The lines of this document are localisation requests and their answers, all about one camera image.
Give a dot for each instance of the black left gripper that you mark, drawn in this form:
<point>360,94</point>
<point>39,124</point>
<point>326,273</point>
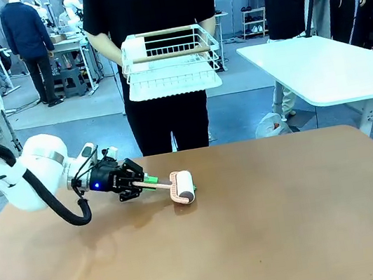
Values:
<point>105,179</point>

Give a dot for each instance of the pink lint roller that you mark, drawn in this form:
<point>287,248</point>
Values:
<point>183,186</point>

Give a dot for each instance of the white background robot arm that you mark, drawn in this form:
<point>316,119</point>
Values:
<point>72,12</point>

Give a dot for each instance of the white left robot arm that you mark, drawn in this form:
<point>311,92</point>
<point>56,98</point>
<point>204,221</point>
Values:
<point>36,153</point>

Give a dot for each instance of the person's right forearm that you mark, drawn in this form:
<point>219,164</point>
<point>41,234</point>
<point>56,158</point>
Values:
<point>105,50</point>

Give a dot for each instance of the person's left forearm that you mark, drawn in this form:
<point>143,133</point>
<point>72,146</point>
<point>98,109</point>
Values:
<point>208,28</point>

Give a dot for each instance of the person's right hand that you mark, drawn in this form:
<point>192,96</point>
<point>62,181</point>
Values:
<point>119,59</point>

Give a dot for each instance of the small green scrap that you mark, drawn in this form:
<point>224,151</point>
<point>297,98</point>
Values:
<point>195,186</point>

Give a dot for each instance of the person in black clothes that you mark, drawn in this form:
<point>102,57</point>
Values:
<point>166,125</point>

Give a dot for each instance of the dark grey step stool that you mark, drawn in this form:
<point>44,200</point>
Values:
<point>73,81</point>

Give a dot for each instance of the white workbench desk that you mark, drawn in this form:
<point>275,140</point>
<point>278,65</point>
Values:
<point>73,44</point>

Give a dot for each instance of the white plastic bag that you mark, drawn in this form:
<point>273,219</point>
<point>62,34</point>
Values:
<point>271,126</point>

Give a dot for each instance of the cardboard box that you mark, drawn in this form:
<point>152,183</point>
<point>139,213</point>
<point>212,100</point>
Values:
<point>57,38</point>

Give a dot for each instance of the man in dark blue suit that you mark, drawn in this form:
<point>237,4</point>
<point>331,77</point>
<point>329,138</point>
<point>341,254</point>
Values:
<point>27,33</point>

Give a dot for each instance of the shoe rack with shoes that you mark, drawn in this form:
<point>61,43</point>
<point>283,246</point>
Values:
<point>255,24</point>

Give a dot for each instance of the white table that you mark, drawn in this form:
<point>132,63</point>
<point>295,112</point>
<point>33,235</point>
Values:
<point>323,65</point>

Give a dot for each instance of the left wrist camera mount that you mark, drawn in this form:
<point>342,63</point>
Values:
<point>89,151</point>

